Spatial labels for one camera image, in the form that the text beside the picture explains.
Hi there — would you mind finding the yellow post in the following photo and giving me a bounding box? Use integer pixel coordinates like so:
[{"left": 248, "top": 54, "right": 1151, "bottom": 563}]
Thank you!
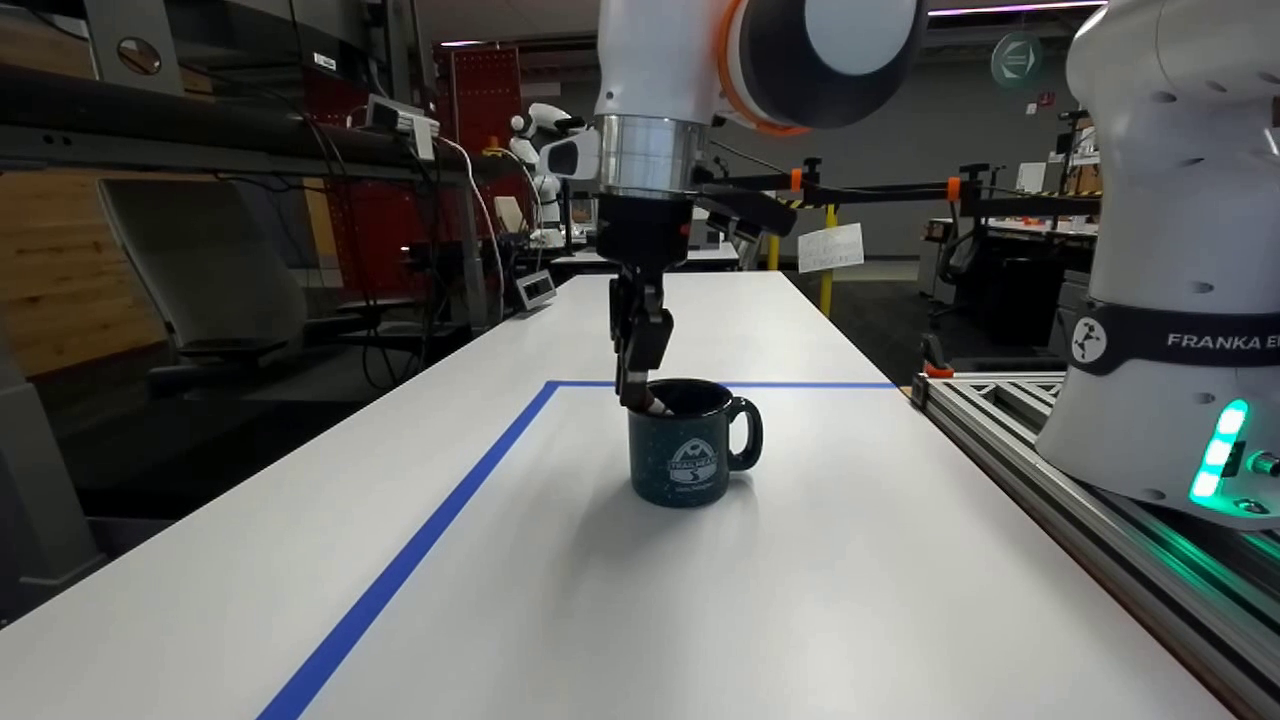
[{"left": 816, "top": 200, "right": 841, "bottom": 320}]

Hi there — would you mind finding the blue tape line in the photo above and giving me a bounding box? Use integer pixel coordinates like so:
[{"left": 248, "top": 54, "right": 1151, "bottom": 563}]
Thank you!
[{"left": 255, "top": 375, "right": 900, "bottom": 720}]

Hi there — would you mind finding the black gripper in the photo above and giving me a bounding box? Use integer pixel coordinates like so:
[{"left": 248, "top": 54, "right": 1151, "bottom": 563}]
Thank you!
[{"left": 593, "top": 189, "right": 701, "bottom": 413}]

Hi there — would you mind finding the small grey device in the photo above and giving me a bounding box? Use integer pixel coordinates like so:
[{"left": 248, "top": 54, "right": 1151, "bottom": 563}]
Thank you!
[{"left": 513, "top": 266, "right": 558, "bottom": 316}]

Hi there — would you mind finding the black shelf beam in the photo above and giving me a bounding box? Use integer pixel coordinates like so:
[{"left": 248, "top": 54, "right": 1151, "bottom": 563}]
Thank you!
[{"left": 0, "top": 62, "right": 465, "bottom": 184}]

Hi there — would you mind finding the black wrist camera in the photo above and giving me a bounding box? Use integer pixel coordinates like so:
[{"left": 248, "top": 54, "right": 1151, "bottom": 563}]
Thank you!
[{"left": 691, "top": 180, "right": 804, "bottom": 240}]

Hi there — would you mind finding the red cabinet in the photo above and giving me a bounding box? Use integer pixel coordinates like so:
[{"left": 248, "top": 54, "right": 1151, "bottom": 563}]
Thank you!
[{"left": 435, "top": 35, "right": 526, "bottom": 161}]

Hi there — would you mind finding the dark blue enamel mug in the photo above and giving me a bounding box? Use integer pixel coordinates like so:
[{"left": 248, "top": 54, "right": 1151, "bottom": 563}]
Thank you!
[{"left": 625, "top": 375, "right": 766, "bottom": 512}]

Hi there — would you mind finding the aluminium extrusion rail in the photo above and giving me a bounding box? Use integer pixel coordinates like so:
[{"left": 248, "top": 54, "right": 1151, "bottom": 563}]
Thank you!
[{"left": 909, "top": 368, "right": 1280, "bottom": 720}]

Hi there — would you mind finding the grey box housing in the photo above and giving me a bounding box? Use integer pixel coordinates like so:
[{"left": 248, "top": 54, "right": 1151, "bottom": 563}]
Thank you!
[{"left": 99, "top": 173, "right": 311, "bottom": 359}]

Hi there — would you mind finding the black bar with orange clamps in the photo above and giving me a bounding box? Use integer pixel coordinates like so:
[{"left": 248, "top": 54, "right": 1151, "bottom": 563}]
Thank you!
[{"left": 723, "top": 157, "right": 1104, "bottom": 221}]

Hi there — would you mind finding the round green wall sign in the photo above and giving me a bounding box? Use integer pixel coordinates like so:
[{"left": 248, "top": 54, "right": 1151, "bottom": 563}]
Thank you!
[{"left": 986, "top": 30, "right": 1047, "bottom": 96}]

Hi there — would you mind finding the white paper sign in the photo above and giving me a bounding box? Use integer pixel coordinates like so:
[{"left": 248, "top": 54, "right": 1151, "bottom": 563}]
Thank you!
[{"left": 794, "top": 221, "right": 868, "bottom": 277}]

